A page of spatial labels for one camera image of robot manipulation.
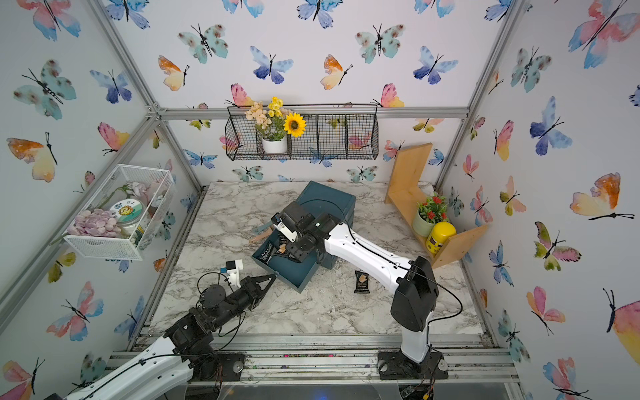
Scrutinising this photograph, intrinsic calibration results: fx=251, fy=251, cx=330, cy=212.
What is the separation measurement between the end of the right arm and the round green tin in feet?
1.16

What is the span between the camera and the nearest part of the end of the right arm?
1.81 ft

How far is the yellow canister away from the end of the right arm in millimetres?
437

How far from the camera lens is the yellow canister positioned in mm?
837

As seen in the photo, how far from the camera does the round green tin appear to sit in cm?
66

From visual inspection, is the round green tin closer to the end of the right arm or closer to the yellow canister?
the end of the right arm
